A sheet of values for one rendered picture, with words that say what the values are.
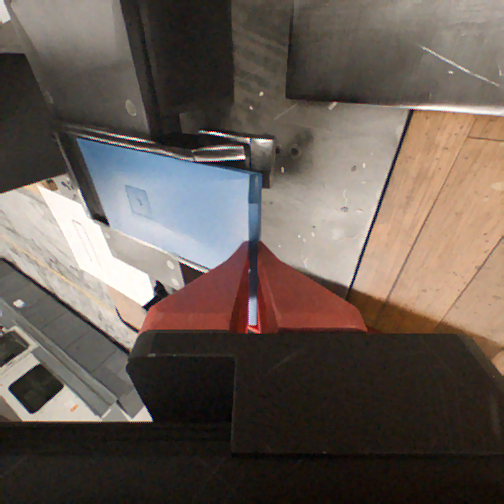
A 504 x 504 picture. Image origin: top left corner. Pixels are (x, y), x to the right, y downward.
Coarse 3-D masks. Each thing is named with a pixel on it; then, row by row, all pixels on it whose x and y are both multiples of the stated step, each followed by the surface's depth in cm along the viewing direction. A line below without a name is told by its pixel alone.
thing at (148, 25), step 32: (160, 0) 12; (192, 0) 14; (224, 0) 16; (160, 32) 13; (192, 32) 14; (224, 32) 16; (160, 64) 13; (192, 64) 15; (224, 64) 17; (160, 96) 14; (192, 96) 16; (224, 96) 18
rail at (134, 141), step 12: (72, 132) 17; (84, 132) 16; (96, 132) 16; (108, 132) 15; (120, 132) 15; (180, 132) 15; (120, 144) 15; (132, 144) 14; (144, 144) 14; (156, 144) 13; (168, 144) 13; (180, 144) 13; (192, 144) 13; (180, 156) 13; (192, 156) 13
